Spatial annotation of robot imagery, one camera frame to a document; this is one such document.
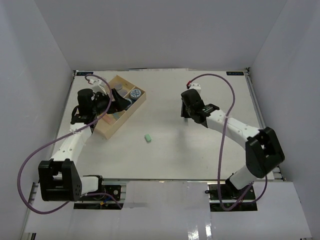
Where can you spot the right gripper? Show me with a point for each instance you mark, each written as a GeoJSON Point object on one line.
{"type": "Point", "coordinates": [184, 114]}

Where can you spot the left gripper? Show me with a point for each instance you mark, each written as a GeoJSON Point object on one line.
{"type": "Point", "coordinates": [119, 105]}

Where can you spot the blue patterned jar front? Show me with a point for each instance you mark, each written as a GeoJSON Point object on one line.
{"type": "Point", "coordinates": [130, 102]}

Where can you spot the blue patterned jar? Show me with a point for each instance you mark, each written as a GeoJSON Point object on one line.
{"type": "Point", "coordinates": [130, 102]}
{"type": "Point", "coordinates": [135, 94]}

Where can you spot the blue patterned jar back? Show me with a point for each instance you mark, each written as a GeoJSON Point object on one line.
{"type": "Point", "coordinates": [135, 94]}

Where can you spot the orange-pink highlighter pen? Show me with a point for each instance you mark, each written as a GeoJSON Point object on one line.
{"type": "Point", "coordinates": [109, 119]}

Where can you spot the green highlighter cap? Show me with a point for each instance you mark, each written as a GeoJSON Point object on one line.
{"type": "Point", "coordinates": [148, 138]}

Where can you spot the blue highlighter pen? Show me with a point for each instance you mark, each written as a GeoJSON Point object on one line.
{"type": "Point", "coordinates": [116, 115]}

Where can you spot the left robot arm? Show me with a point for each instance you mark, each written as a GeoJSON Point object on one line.
{"type": "Point", "coordinates": [58, 177]}

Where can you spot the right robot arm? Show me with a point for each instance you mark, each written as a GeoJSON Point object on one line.
{"type": "Point", "coordinates": [263, 151]}

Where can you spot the beige three-compartment tray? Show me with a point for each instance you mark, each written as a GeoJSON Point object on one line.
{"type": "Point", "coordinates": [107, 130]}

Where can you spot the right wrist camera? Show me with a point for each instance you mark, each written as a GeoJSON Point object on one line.
{"type": "Point", "coordinates": [195, 86]}

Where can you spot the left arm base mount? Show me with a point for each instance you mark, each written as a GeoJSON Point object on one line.
{"type": "Point", "coordinates": [109, 193]}

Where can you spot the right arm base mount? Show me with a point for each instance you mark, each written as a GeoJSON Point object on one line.
{"type": "Point", "coordinates": [229, 198]}

